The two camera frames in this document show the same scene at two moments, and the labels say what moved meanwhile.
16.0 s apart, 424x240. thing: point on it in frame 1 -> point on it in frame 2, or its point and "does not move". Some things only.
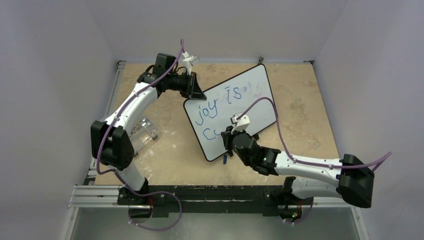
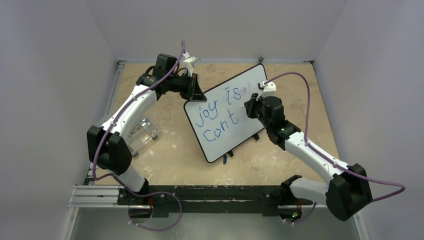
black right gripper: (227, 139) -> (253, 106)
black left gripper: (193, 91) does not move
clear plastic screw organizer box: (144, 130) does not move
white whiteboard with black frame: (208, 118) does not move
